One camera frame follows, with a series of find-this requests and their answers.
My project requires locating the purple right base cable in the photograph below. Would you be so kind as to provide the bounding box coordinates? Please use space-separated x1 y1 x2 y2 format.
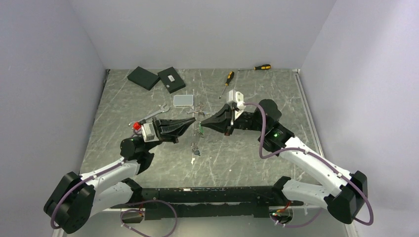
271 207 328 229

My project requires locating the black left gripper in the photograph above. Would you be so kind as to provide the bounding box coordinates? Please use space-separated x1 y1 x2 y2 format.
144 117 196 152

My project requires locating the black yellow screwdriver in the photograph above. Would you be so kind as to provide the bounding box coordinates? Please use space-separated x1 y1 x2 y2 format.
219 71 235 99
238 64 271 71

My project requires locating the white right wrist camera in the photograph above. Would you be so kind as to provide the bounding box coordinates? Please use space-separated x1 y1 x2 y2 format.
226 89 246 110

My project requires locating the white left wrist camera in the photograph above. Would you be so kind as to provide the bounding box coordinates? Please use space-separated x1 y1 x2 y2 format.
141 123 157 142

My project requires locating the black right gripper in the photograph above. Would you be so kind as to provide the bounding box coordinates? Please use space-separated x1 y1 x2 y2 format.
201 104 267 136

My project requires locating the silver wrench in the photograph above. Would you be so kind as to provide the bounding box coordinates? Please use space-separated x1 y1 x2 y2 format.
128 104 170 126
186 108 214 116

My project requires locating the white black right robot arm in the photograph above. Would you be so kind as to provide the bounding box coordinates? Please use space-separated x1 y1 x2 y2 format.
200 99 374 226

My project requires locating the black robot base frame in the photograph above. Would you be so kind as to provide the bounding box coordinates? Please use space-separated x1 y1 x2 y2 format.
127 176 302 220

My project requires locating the silver right wrench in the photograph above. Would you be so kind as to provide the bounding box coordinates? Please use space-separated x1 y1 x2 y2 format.
186 108 214 116

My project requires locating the black box with label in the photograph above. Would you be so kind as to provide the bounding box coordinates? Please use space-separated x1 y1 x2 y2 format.
158 67 186 94

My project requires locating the black yellow screwdriver far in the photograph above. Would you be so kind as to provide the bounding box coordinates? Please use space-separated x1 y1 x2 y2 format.
238 64 271 71

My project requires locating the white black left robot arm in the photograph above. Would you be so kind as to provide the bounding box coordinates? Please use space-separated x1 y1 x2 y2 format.
43 117 196 234

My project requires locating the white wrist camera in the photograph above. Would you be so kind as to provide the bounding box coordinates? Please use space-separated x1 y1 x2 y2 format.
141 123 157 142
226 89 246 110

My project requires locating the black flat box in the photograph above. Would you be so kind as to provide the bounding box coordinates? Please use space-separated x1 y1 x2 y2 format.
127 67 160 91

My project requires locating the black yellow screwdriver near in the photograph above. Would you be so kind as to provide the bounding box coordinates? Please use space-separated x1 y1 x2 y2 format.
219 71 235 99

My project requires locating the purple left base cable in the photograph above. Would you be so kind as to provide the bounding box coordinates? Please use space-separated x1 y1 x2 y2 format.
120 199 178 237

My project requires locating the white network switch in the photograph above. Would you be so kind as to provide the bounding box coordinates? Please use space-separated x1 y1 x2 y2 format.
173 94 194 108

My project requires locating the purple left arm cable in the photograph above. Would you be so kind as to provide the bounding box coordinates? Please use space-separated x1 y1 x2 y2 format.
49 125 145 230

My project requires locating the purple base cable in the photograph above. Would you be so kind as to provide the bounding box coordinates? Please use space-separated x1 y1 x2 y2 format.
271 207 328 229
120 199 178 237

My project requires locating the silver left wrench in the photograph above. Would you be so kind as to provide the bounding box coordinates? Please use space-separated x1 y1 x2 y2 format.
128 104 170 126

